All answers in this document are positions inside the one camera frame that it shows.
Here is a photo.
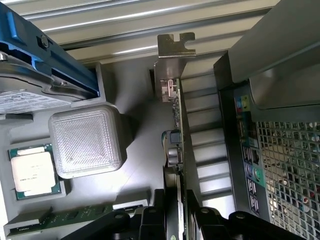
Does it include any grey square rack knob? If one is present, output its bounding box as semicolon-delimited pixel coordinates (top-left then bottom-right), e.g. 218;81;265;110
47;104;136;180

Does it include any grey metal PC case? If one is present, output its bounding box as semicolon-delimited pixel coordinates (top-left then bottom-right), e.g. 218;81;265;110
213;0;320;240

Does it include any CPU chip with silver lid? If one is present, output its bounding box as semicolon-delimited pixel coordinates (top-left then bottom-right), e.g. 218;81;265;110
7;143;63;201

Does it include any green RAM stick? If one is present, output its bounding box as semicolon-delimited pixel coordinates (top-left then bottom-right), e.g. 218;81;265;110
37;203;146;230

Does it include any grey plastic parts rack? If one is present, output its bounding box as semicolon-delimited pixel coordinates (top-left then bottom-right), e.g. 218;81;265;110
0;61;191;240

